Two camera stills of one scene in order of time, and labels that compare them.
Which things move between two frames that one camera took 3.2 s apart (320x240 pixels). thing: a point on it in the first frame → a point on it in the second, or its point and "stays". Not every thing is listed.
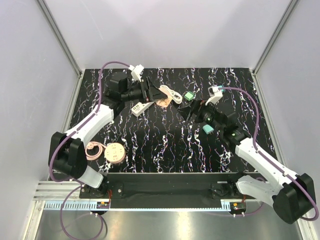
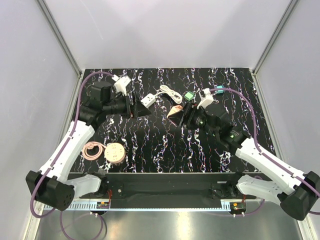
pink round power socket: [114, 152] stays
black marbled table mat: [157, 137] stays
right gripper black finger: [185, 111] → [176, 118]
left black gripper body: [145, 94] → [131, 109]
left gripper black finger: [156, 94] → [141, 110]
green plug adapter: [189, 96] stays
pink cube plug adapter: [165, 102] → [175, 109]
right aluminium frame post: [269, 44] stays
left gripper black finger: [153, 90] → [134, 96]
